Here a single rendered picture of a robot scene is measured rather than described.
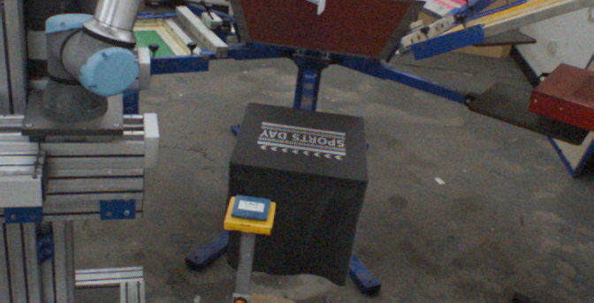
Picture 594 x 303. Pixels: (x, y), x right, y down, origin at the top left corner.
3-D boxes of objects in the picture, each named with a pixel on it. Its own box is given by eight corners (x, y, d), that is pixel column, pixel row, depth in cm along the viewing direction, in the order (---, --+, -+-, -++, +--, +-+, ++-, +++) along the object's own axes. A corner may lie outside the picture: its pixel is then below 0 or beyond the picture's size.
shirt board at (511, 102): (595, 129, 285) (601, 112, 281) (574, 161, 254) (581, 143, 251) (332, 45, 346) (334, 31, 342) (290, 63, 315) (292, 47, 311)
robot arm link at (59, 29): (87, 57, 162) (85, 4, 156) (112, 77, 153) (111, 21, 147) (38, 64, 155) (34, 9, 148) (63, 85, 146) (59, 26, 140)
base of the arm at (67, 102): (39, 121, 151) (36, 81, 146) (45, 94, 163) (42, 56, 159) (107, 121, 154) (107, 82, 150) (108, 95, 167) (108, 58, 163)
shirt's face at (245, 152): (367, 182, 206) (367, 180, 206) (230, 163, 207) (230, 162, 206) (361, 118, 249) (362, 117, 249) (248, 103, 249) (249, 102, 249)
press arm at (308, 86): (306, 178, 220) (308, 163, 218) (288, 176, 220) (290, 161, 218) (317, 56, 331) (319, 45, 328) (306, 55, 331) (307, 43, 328)
